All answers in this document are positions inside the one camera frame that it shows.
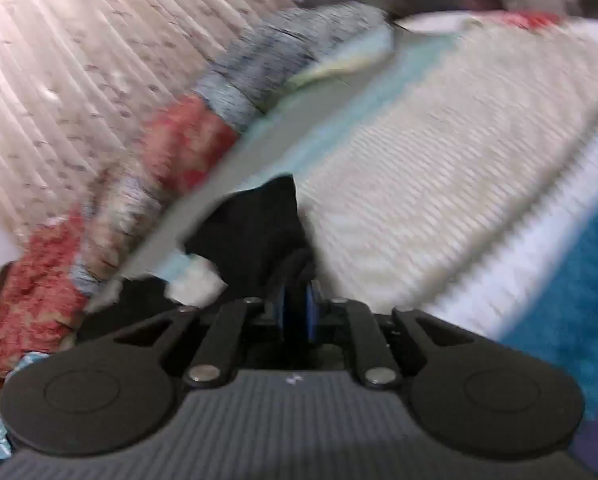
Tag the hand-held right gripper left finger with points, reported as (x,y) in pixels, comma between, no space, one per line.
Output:
(279,310)

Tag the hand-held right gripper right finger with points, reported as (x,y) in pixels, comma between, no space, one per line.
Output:
(311,312)

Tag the cream teal grey bed quilt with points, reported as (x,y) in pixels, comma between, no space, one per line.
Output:
(429,160)

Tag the beige pleated curtain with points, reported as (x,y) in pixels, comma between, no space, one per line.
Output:
(79,60)

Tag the blue fuzzy blanket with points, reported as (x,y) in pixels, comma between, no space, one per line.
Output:
(564,310)

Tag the red blue floral comforter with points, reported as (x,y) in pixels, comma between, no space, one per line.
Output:
(189,140)

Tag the black pants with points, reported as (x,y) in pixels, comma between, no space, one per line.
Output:
(259,230)

